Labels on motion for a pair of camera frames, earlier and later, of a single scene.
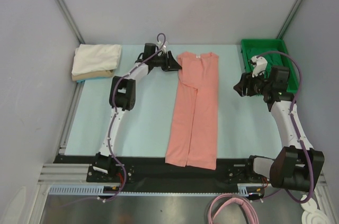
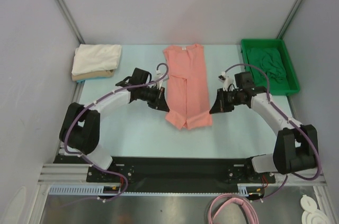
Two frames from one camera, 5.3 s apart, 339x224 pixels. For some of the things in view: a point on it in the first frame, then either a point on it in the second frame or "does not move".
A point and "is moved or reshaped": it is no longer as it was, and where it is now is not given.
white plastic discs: x=311 y=214 does not move
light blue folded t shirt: x=82 y=81 does not move
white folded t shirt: x=95 y=57 does not move
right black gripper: x=246 y=84 to x=222 y=100
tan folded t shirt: x=106 y=73 does not move
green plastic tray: x=255 y=47 does not move
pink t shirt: x=193 y=135 is moved or reshaped
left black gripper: x=170 y=62 to x=159 y=101
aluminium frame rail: x=66 y=173 does not move
